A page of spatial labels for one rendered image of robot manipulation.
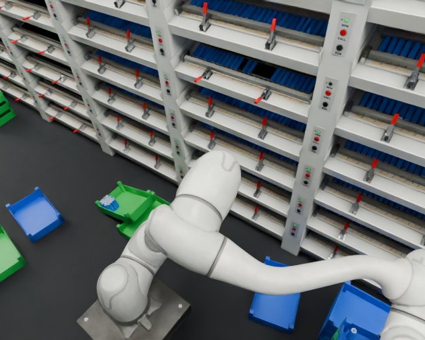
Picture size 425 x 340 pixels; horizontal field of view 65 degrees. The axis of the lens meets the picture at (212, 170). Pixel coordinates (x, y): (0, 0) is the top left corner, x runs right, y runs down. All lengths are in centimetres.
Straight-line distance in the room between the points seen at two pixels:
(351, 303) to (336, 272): 82
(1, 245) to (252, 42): 175
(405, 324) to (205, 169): 56
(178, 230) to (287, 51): 69
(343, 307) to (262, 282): 89
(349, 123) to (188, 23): 68
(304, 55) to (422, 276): 70
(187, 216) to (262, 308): 105
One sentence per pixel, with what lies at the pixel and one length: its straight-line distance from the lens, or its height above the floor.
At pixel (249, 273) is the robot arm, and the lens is 78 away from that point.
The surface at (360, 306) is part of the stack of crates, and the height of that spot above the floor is 16.
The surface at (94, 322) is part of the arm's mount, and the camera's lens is 155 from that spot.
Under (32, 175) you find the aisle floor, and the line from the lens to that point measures 256.
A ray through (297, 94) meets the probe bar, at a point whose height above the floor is 93.
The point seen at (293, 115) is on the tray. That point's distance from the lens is 126.
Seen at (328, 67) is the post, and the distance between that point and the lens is 111.
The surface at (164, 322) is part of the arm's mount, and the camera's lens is 146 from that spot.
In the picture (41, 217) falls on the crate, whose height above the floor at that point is 0.
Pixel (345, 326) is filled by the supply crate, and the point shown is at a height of 45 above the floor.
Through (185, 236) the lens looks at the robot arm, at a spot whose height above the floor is 100.
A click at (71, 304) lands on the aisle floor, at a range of 191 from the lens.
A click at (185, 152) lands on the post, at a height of 40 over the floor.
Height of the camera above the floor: 163
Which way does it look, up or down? 47 degrees down
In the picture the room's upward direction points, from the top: 3 degrees counter-clockwise
